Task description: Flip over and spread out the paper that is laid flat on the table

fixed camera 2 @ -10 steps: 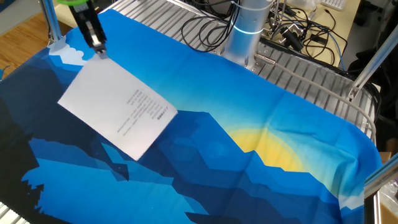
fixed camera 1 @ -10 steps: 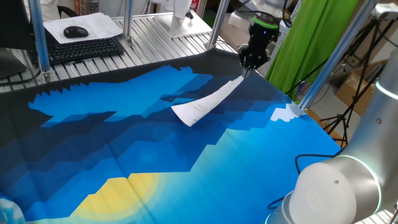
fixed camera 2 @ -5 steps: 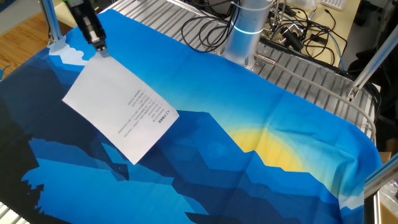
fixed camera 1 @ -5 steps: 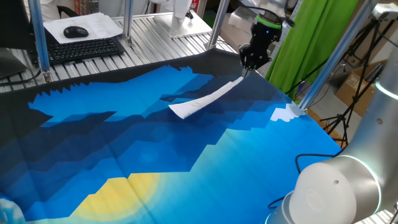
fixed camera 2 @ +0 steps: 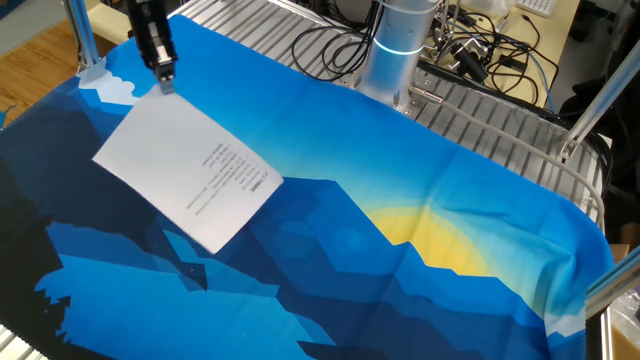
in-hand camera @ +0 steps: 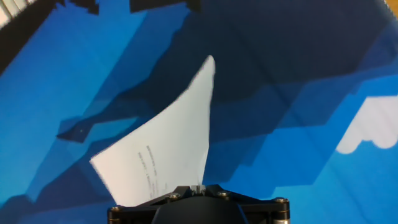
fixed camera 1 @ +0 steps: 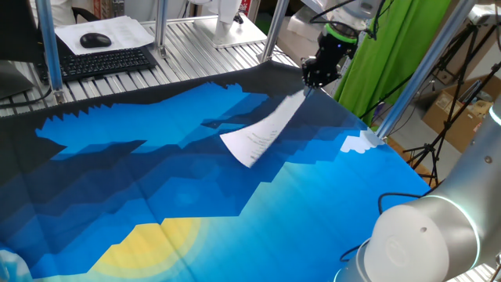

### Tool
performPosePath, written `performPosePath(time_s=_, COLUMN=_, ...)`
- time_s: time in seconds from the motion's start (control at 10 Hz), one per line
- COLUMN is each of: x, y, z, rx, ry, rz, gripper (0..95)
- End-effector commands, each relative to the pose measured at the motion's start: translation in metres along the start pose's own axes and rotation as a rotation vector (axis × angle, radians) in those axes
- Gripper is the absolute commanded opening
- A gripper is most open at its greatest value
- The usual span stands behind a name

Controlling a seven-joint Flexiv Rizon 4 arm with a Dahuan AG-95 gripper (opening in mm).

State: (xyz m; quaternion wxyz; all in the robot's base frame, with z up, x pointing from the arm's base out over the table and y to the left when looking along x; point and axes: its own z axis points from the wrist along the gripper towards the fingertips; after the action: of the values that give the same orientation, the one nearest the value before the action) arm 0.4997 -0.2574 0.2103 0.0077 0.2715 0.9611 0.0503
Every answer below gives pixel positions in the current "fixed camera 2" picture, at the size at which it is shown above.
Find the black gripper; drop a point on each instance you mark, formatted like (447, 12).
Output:
(147, 30)

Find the white printed paper sheet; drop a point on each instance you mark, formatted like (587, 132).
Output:
(175, 165)

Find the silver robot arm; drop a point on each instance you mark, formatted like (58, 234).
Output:
(395, 65)

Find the beige side table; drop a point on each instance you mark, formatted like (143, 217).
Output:
(107, 22)

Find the blue landscape print tablecloth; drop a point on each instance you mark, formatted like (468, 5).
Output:
(350, 150)

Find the white keyboard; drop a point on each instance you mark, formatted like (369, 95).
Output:
(537, 6)

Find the beige wooden desk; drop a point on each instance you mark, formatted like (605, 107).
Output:
(560, 30)

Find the black office chair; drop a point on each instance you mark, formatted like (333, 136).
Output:
(625, 150)

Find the clear plastic bag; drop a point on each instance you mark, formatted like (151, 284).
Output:
(629, 310)

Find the brown cardboard box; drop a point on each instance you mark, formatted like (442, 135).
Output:
(625, 345)

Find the aluminium frame post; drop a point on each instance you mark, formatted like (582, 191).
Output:
(615, 285)
(82, 35)
(600, 100)

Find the black clamped camera device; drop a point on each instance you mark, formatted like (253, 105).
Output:
(472, 62)

